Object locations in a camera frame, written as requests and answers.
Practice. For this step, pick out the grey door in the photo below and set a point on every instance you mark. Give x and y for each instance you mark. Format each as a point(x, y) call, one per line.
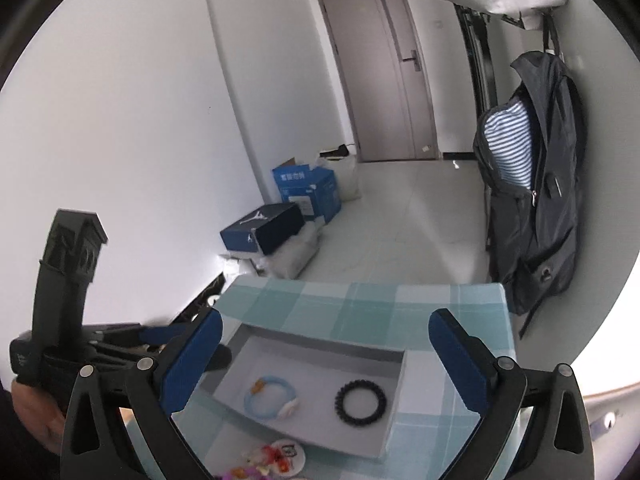
point(378, 57)

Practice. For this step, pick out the blue cardboard box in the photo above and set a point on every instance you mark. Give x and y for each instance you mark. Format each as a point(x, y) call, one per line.
point(312, 188)

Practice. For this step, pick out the round red white badge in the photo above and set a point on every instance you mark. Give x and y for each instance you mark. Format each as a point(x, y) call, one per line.
point(283, 459)

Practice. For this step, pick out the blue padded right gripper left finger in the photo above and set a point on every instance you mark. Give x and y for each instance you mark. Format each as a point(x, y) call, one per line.
point(185, 359)

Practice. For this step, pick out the teal plaid tablecloth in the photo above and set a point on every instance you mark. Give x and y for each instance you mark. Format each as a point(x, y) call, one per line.
point(430, 424)

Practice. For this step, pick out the pink white hair accessory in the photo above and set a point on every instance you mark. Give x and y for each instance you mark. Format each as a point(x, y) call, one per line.
point(258, 465)

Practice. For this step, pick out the white plastic bag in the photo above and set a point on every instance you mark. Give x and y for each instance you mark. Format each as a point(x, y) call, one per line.
point(344, 163)

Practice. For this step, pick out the grey cardboard box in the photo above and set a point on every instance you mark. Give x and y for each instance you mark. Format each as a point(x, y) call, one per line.
point(316, 369)

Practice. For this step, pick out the person's left hand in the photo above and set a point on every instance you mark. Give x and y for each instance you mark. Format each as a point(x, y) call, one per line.
point(40, 415)

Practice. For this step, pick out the black framed mirror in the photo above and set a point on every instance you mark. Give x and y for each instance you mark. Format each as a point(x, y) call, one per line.
point(473, 26)

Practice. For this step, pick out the dark blue shoe box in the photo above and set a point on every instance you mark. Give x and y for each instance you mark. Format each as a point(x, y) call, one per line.
point(264, 230)

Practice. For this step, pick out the black backpack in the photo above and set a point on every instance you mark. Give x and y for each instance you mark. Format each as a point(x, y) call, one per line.
point(530, 152)

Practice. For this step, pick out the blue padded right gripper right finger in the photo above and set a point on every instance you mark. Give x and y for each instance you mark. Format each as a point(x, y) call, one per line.
point(465, 358)

